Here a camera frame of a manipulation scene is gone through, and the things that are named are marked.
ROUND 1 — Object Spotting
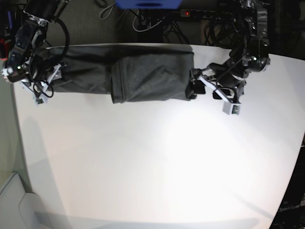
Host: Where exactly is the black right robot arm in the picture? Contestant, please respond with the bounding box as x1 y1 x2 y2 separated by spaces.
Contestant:
1 0 70 104

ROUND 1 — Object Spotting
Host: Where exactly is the black power strip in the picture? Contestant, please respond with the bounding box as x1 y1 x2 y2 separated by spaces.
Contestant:
180 9 233 20

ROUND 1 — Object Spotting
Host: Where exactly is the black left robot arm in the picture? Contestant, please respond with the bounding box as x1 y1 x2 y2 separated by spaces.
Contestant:
185 0 270 106

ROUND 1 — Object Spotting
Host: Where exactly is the white cable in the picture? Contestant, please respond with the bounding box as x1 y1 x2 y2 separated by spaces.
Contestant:
132 14 163 32

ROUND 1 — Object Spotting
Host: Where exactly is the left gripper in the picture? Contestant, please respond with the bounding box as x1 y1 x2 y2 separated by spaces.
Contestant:
185 67 243 103

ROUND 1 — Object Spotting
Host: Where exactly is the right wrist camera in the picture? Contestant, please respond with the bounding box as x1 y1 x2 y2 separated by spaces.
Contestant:
34 96 48 106

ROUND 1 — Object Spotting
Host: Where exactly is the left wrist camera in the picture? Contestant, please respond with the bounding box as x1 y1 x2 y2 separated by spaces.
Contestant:
223 102 241 115

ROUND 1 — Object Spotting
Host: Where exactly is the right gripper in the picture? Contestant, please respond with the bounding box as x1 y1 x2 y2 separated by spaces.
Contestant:
20 62 66 100

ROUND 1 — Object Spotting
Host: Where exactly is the blue box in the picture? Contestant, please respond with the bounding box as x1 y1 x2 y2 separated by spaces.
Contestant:
115 0 182 10

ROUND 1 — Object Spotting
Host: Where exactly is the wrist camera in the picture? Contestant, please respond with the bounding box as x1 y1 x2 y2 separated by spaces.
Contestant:
34 96 48 106
223 102 241 115

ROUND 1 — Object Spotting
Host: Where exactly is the red clamp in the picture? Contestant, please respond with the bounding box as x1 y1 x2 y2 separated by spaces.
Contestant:
0 38 10 60

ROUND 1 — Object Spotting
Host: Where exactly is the grey t-shirt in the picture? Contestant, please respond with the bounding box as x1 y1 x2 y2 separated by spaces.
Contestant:
33 43 196 104

